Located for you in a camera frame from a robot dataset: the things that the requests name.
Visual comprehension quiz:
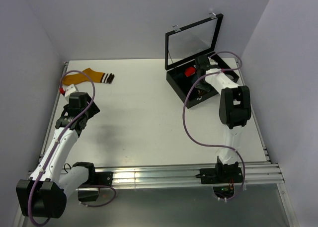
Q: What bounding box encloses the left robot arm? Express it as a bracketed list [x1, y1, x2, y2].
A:
[16, 91, 100, 219]

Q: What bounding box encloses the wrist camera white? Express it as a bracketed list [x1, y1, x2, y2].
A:
[208, 57, 218, 66]
[59, 84, 79, 99]

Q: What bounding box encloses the red rolled sock left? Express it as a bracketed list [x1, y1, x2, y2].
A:
[184, 67, 196, 77]

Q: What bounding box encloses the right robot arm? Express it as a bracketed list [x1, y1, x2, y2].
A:
[195, 56, 251, 182]

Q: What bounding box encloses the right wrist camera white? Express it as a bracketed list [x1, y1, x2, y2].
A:
[208, 57, 218, 66]

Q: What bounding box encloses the glass box lid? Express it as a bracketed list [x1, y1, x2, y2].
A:
[164, 12, 224, 71]

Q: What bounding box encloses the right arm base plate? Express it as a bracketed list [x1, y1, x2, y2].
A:
[196, 163, 243, 184]

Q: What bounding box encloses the purple cable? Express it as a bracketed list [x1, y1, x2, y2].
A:
[182, 50, 246, 202]
[28, 70, 117, 227]

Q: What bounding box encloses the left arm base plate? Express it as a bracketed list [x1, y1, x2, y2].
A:
[93, 171, 113, 186]

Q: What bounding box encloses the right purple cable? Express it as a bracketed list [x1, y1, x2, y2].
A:
[182, 50, 246, 202]

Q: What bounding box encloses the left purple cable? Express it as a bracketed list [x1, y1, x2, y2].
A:
[28, 70, 117, 227]

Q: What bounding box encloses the aluminium front rail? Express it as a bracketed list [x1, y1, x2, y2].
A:
[96, 162, 285, 190]

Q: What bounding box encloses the black storage box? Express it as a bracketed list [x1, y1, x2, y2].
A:
[165, 51, 240, 110]

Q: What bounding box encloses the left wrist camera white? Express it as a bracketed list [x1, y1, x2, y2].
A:
[59, 84, 79, 99]

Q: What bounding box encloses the mustard yellow sock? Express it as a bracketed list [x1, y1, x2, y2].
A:
[62, 68, 115, 85]

